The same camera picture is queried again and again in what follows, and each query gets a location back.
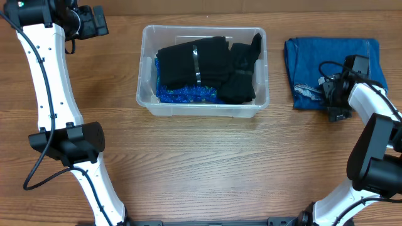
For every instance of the blue green sequin cloth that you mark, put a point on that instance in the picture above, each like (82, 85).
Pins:
(186, 94)

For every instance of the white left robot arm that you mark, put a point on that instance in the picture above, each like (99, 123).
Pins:
(43, 27)

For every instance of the blue denim jeans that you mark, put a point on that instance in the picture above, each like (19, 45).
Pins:
(303, 56)

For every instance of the black sock with band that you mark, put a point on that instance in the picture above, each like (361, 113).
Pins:
(244, 57)

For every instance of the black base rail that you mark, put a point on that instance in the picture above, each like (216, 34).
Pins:
(271, 221)

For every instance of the black cloth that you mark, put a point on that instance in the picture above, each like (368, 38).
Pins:
(203, 62)

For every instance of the clear plastic storage bin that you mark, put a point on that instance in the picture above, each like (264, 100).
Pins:
(156, 37)

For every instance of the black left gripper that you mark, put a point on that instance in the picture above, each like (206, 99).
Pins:
(90, 29)

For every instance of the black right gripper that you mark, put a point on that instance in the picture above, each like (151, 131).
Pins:
(335, 113)

